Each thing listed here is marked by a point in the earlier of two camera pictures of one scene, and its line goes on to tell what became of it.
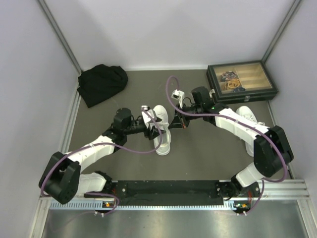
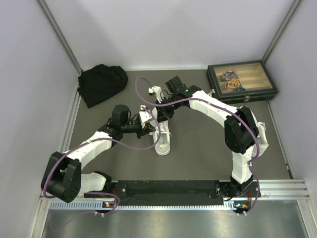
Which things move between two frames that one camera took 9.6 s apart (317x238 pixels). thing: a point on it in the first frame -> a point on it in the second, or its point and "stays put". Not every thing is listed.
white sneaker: [162, 142] stays put
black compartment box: [241, 82] stays put
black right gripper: [180, 121] -> [162, 114]
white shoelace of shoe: [164, 125] -> [164, 132]
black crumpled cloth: [100, 83] stays put
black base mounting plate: [172, 190] stays put
